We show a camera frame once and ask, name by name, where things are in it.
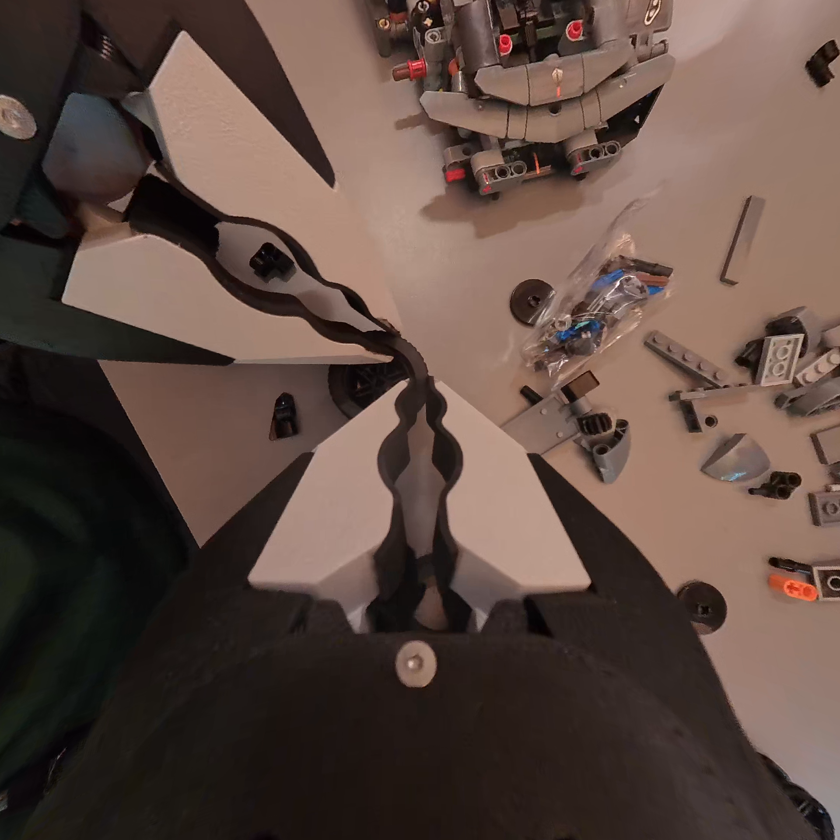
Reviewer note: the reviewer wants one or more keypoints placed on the grey curved lego slope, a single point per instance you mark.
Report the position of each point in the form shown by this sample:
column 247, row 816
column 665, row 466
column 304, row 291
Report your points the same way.
column 610, row 456

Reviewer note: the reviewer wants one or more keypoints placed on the small black lego piece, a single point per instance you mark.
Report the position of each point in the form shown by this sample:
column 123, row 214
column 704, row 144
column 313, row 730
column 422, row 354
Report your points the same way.
column 270, row 262
column 283, row 417

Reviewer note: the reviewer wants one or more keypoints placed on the grey lego vehicle model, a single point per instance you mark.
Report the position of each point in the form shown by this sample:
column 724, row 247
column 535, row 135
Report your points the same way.
column 558, row 98

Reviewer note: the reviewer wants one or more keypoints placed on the black lego pin connector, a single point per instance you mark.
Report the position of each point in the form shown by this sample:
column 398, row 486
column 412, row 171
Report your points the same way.
column 781, row 484

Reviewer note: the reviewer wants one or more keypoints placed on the grey square lego brick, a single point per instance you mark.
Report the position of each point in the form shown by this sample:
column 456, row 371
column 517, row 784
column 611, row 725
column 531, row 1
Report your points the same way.
column 828, row 581

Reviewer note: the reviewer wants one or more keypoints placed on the short black lego pin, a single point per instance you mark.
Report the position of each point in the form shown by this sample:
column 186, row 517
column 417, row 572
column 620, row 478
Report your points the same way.
column 531, row 395

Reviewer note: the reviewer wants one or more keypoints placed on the small grey studded lego plate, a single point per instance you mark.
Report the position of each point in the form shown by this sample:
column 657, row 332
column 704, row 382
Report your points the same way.
column 827, row 506

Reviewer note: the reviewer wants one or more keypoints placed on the long grey studded lego plate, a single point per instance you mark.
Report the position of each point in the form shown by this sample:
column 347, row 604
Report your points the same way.
column 689, row 361

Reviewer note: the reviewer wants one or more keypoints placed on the clear bag of lego pieces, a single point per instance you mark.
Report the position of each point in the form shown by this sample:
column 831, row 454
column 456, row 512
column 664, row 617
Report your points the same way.
column 604, row 295

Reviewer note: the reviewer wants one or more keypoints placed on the black lego axle pin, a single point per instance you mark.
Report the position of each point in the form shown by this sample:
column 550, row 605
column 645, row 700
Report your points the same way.
column 787, row 564

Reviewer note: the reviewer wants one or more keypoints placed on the orange lego pin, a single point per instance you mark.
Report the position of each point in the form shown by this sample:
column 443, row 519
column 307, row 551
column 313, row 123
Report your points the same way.
column 791, row 587

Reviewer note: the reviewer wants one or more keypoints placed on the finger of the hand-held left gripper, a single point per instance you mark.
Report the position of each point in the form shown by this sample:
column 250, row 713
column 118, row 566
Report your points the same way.
column 229, row 151
column 164, row 308

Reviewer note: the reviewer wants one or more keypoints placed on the black lego wheel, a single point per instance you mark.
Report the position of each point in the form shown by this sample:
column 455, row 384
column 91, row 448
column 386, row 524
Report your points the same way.
column 358, row 390

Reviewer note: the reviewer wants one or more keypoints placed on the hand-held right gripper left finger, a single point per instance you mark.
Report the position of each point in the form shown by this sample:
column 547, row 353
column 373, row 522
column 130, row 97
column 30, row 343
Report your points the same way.
column 315, row 525

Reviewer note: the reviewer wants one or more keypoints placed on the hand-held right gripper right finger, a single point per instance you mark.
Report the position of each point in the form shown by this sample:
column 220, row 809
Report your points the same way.
column 512, row 525

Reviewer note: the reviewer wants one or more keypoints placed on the long dark grey lego tile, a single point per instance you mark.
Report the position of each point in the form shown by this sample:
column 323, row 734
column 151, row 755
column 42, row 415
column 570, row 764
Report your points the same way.
column 741, row 239

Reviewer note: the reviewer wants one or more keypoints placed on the black lego gear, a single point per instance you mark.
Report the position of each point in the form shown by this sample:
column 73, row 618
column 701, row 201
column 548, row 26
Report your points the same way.
column 594, row 424

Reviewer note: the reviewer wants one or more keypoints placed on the grey curved lego shell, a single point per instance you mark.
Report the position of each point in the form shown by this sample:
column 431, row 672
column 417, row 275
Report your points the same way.
column 728, row 459

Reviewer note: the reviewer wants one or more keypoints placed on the pile of grey lego pieces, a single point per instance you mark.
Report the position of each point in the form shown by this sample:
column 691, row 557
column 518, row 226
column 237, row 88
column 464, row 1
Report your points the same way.
column 784, row 351

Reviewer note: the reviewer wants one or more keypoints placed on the grey plate with gear cluster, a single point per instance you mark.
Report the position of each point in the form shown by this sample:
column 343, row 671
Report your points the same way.
column 538, row 423

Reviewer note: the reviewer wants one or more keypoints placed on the person's dark green clothing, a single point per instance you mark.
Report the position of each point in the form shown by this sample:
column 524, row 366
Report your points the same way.
column 65, row 525

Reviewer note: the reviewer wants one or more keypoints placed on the black round lego dish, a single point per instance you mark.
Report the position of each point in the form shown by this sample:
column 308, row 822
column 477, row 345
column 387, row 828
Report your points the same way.
column 528, row 305
column 702, row 604

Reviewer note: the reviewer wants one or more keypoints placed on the brown-topped black lego brick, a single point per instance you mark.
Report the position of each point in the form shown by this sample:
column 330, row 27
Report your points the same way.
column 584, row 384

